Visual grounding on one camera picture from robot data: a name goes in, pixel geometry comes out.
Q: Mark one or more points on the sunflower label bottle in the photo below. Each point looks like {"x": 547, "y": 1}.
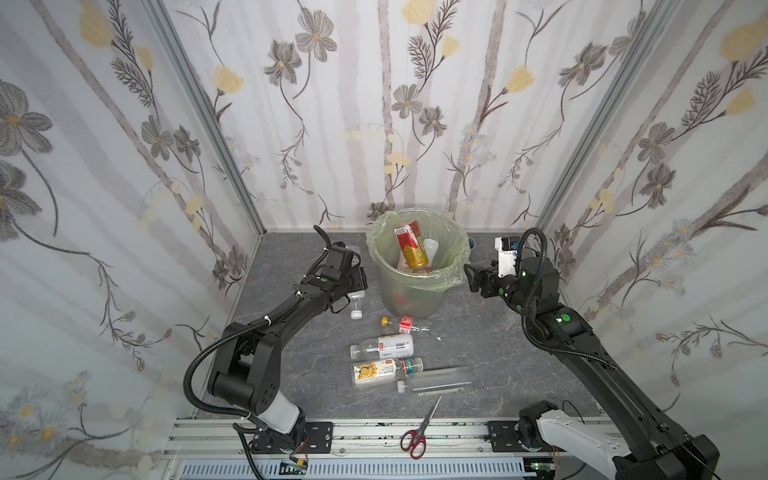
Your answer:
{"x": 385, "y": 371}

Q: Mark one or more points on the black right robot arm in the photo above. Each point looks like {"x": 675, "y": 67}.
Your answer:
{"x": 651, "y": 445}

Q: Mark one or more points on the red cap white bottle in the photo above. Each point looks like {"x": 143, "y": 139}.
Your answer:
{"x": 431, "y": 248}

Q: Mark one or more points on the clear square bottle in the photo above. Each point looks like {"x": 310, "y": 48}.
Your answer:
{"x": 436, "y": 381}

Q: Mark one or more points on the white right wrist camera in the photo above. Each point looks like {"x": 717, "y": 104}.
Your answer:
{"x": 507, "y": 248}

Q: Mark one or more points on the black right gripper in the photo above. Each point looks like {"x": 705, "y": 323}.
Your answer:
{"x": 480, "y": 279}

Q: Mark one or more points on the yellow tea bottle red label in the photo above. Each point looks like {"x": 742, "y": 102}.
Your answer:
{"x": 410, "y": 242}

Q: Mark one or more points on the clear bottle red white label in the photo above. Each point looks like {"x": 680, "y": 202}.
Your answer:
{"x": 357, "y": 299}

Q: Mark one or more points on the green mesh waste bin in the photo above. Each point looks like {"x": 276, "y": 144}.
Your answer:
{"x": 417, "y": 295}

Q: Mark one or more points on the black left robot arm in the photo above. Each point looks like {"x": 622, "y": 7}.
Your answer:
{"x": 239, "y": 374}

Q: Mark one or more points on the red handled scissors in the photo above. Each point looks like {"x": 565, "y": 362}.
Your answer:
{"x": 413, "y": 441}

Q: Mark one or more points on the green plastic bin liner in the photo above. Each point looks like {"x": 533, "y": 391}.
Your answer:
{"x": 447, "y": 270}

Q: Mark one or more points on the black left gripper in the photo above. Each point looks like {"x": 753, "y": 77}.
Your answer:
{"x": 355, "y": 279}

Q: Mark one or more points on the small yellow cap bottle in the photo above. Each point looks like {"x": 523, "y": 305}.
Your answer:
{"x": 406, "y": 325}

